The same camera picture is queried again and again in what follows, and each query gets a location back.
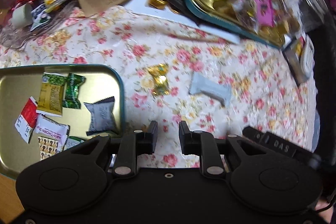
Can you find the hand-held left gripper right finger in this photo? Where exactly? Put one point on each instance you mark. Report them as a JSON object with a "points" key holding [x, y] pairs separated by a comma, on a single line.
{"points": [[184, 134]]}

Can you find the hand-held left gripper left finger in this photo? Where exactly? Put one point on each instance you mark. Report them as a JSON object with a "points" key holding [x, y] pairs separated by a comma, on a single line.
{"points": [[152, 134]]}

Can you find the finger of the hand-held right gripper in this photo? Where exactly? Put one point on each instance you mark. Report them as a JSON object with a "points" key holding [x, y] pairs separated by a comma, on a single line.
{"points": [[256, 136]]}

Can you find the grey snack packet dark edges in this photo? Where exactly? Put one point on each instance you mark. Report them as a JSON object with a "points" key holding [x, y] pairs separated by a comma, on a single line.
{"points": [[101, 115]]}

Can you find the green and white snack packet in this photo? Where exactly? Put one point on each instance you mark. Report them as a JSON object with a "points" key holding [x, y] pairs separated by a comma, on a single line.
{"points": [[73, 142]]}

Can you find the green foil candy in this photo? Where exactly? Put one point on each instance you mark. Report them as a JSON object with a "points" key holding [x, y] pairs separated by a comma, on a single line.
{"points": [[73, 90]]}

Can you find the white hawthorn snack packet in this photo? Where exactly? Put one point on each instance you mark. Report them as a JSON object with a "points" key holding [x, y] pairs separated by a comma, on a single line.
{"points": [[51, 129]]}

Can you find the yellow patterned snack packet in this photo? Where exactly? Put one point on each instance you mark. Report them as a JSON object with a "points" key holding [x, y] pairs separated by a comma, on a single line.
{"points": [[48, 148]]}

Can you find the green peas snack packet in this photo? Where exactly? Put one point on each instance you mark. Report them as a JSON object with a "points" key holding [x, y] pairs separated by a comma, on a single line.
{"points": [[51, 95]]}

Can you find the red and white snack packet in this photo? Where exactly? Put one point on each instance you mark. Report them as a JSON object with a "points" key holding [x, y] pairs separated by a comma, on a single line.
{"points": [[27, 116]]}

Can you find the teal rimmed gold tin tray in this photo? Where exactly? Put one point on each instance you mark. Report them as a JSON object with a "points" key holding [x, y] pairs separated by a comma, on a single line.
{"points": [[15, 87]]}

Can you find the floral tablecloth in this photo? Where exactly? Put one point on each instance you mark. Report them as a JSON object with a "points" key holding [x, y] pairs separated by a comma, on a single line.
{"points": [[236, 108]]}

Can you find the pale grey snack bar packet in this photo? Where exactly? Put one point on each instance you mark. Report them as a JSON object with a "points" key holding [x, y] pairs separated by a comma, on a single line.
{"points": [[210, 88]]}

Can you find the gold candy wrapper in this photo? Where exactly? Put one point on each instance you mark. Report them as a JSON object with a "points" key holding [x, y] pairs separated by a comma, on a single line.
{"points": [[158, 79]]}

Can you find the dark booklet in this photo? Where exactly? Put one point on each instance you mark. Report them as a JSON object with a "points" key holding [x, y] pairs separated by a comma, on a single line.
{"points": [[291, 64]]}

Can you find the white remote control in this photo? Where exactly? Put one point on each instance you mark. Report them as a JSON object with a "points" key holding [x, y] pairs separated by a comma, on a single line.
{"points": [[307, 56]]}

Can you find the teal tin of sweets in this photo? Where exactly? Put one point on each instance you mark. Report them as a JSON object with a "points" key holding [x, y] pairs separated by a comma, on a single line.
{"points": [[207, 14]]}

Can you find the pink snack packet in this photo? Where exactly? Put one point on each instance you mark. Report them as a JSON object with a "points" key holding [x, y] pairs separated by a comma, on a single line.
{"points": [[262, 10]]}

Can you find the white rectangular tray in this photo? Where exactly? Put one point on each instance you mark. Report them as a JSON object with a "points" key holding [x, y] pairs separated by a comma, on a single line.
{"points": [[141, 3]]}

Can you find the blue and white snack packet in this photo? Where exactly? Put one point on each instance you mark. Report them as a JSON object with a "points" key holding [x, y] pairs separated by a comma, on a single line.
{"points": [[39, 18]]}

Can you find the clear glass dish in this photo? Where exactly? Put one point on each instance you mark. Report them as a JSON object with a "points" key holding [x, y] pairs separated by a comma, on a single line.
{"points": [[15, 37]]}

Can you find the pale tape roll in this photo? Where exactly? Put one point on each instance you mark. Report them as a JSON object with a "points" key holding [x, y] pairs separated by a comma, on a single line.
{"points": [[21, 15]]}

